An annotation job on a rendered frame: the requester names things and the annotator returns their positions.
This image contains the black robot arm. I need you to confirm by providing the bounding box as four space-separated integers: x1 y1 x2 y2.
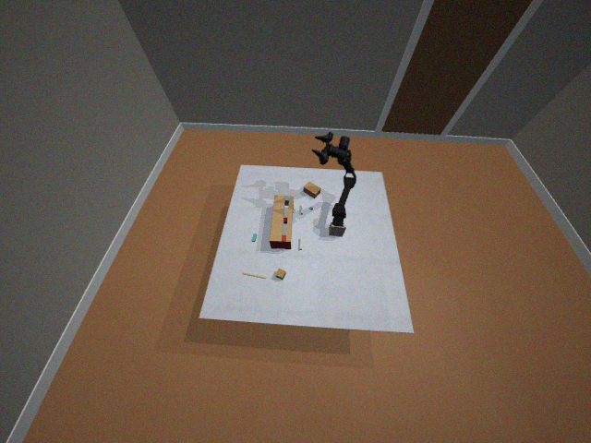
332 137 356 227

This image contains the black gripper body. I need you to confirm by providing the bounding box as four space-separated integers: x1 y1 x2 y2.
320 132 340 165

